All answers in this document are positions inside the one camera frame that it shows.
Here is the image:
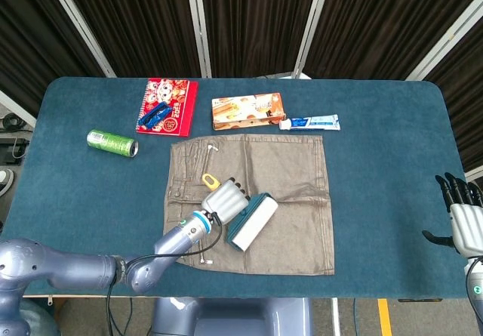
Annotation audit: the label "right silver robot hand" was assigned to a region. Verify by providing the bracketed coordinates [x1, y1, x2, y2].
[421, 172, 483, 257]

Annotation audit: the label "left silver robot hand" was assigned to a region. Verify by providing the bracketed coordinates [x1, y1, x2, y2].
[201, 177, 251, 226]

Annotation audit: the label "white teal lint brush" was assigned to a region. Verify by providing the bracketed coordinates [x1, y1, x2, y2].
[202, 172, 279, 253]

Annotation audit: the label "folded grey-brown shorts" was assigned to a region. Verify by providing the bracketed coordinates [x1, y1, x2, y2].
[162, 134, 336, 276]

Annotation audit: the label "teal table cloth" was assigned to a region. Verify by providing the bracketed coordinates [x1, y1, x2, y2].
[0, 77, 469, 300]

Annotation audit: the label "orange snack box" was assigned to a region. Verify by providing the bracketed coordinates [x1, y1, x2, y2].
[211, 92, 287, 131]

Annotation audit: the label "red spiral notebook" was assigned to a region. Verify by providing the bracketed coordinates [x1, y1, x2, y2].
[135, 77, 199, 138]

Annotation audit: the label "blue clip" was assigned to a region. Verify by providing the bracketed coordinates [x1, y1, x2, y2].
[138, 100, 173, 129]

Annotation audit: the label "grey-blue robot torso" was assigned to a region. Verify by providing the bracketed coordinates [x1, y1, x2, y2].
[150, 297, 314, 336]

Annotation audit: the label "white and blue toothpaste tube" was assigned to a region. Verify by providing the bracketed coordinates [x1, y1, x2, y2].
[278, 113, 341, 132]

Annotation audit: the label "green drink can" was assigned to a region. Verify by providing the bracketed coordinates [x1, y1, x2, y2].
[86, 128, 140, 159]

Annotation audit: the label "white table leg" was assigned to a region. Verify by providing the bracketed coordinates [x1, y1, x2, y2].
[331, 297, 341, 336]

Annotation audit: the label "dark folding screen, white frames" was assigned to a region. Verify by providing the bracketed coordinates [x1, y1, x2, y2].
[0, 0, 483, 174]

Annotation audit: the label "black equipment box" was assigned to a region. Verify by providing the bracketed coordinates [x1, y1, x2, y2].
[0, 137, 30, 164]

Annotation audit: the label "translucent blue water jug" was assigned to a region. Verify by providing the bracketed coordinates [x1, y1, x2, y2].
[18, 298, 60, 336]

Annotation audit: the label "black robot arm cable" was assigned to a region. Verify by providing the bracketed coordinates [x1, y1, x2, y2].
[104, 211, 224, 336]

